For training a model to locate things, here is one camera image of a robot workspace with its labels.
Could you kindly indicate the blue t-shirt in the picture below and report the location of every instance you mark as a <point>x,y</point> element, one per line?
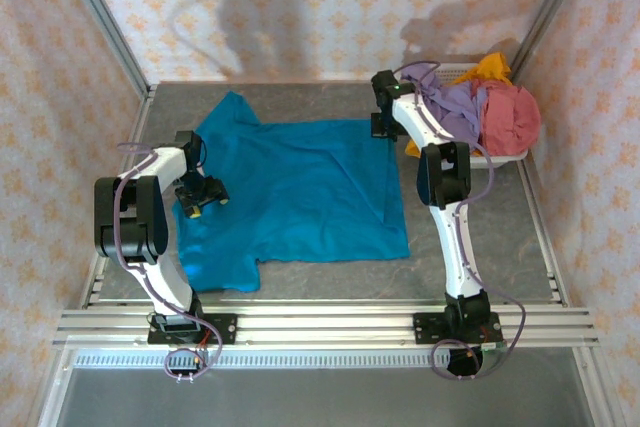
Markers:
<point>300,187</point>

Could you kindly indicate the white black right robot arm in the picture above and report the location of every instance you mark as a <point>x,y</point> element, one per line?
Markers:
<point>460,247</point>

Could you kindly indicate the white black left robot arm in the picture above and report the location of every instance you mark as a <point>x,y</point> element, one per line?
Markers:
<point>165,287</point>

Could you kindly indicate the purple t-shirt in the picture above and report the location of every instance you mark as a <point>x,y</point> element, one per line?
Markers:
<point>457,112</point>

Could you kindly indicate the orange t-shirt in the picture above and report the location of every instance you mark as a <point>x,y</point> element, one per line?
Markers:
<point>492,69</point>

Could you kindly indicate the white plastic basket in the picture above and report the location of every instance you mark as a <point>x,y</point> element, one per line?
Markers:
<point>500,162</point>

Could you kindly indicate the pink t-shirt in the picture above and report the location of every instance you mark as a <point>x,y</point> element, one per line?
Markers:
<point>510,117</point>

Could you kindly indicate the aluminium mounting beam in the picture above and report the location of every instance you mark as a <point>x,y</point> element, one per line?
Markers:
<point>325,327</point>

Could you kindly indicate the small green circuit board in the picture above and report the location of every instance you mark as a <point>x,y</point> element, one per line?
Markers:
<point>494,346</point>

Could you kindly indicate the aluminium table side rail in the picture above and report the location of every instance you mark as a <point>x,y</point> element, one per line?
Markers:
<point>123,187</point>
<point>547,242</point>

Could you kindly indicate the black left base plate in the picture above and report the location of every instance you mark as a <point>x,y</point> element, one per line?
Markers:
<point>222,324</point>

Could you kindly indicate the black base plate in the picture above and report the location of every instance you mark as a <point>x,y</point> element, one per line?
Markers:
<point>222,324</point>
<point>425,327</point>

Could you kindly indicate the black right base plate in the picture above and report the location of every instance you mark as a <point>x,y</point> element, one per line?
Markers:
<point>425,327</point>

